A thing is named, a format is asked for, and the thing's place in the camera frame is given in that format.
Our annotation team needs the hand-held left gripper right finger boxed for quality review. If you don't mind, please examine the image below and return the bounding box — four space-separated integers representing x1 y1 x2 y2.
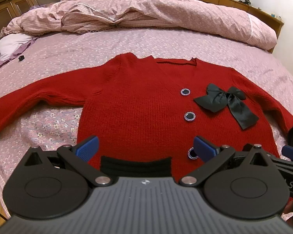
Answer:
179 136 274 187

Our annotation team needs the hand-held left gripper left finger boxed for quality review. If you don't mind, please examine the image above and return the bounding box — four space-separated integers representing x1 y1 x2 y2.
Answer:
24 136 115 187

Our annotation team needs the red knit cardigan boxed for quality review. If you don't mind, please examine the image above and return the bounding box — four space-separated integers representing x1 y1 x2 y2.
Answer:
0 53 293 183

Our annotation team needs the purple floral bed sheet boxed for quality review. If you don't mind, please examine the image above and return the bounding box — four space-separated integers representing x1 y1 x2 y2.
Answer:
0 24 293 222

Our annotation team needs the white and purple pillow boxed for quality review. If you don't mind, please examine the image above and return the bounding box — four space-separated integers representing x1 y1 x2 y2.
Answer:
0 33 38 69

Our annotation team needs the wooden headboard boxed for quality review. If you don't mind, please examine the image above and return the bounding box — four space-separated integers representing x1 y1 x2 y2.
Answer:
159 0 285 54

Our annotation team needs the pink floral duvet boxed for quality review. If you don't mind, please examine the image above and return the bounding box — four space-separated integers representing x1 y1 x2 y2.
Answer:
1 0 277 53

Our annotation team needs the wooden wardrobe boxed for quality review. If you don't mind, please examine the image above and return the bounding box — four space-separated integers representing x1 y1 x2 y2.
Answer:
0 0 72 46

